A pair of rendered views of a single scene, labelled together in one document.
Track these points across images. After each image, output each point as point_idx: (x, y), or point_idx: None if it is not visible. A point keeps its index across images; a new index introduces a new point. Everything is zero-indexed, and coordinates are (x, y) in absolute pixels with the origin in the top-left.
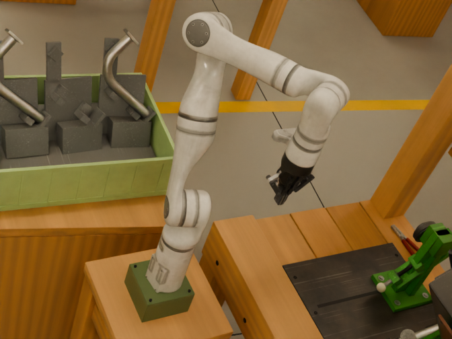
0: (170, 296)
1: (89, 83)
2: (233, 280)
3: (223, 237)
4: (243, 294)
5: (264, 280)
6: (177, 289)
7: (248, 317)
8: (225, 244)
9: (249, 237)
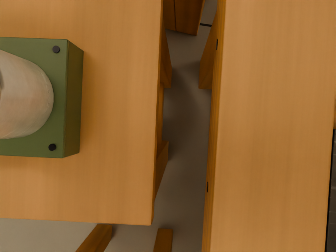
0: (4, 148)
1: None
2: (215, 108)
3: (229, 10)
4: (213, 155)
5: (266, 156)
6: (25, 136)
7: (208, 195)
8: (224, 32)
9: (296, 30)
